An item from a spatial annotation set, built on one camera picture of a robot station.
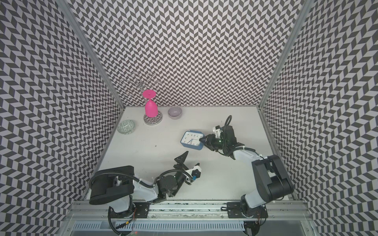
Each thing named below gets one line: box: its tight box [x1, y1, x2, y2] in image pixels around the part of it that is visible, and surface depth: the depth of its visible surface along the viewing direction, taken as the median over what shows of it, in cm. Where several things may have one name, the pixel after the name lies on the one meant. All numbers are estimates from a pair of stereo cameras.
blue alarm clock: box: [180, 129, 205, 151], surface depth 91 cm
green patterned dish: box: [117, 119, 136, 135], surface depth 107 cm
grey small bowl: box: [167, 106, 183, 120], surface depth 111 cm
